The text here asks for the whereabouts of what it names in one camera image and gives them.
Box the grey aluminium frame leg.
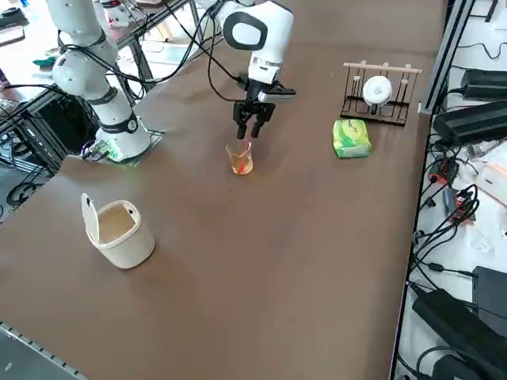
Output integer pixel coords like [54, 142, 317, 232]
[120, 33, 158, 96]

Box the black power adapter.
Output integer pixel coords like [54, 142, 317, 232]
[432, 99, 507, 146]
[460, 68, 507, 101]
[411, 287, 507, 380]

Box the glass measuring cup orange solution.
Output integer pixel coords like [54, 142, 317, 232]
[225, 141, 254, 177]

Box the red black plug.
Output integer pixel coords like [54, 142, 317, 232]
[451, 189, 480, 226]
[429, 160, 460, 185]

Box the green tissue packet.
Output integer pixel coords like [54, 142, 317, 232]
[331, 119, 373, 159]

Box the aluminium table edge rail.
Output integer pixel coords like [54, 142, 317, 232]
[0, 319, 90, 380]

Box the black box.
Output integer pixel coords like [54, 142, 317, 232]
[472, 265, 507, 328]

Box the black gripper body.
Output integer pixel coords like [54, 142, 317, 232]
[234, 78, 274, 110]

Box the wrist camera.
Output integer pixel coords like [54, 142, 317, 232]
[256, 85, 298, 105]

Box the aluminium stand frame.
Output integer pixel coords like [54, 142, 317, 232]
[0, 85, 100, 179]

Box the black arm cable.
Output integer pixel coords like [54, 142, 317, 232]
[59, 0, 249, 104]

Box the aluminium camera post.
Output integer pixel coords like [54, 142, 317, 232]
[418, 0, 476, 116]

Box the cream trash bin with lid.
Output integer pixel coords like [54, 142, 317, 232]
[81, 192, 156, 270]

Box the white cardboard box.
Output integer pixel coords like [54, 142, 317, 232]
[475, 158, 507, 207]

